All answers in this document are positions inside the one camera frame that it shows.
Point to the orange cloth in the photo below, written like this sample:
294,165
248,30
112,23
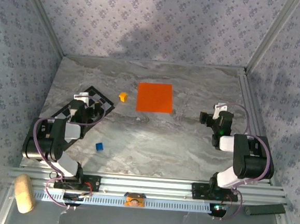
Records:
155,98

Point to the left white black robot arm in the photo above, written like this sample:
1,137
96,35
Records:
73,132

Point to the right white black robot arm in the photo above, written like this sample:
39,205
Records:
228,143

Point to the black white checkerboard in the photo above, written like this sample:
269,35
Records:
105,101

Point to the yellow cube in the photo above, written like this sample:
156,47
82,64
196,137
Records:
123,97

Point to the blue cube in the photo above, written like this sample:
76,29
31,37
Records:
99,147

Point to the black controller board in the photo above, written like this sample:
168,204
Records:
71,197
219,208

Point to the orange cartoon figure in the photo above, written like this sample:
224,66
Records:
134,200

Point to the black flat bar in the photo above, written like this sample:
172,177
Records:
264,210

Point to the tan cork block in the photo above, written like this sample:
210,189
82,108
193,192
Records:
24,193

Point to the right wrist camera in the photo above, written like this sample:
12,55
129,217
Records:
219,109

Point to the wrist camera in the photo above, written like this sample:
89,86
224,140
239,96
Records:
82,96
219,109

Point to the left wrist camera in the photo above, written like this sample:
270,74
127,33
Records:
82,96

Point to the slotted aluminium side rail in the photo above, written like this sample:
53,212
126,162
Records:
247,99

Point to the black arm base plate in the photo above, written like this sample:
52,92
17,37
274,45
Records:
95,183
198,191

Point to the wide aluminium rail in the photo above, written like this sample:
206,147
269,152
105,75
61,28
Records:
146,185

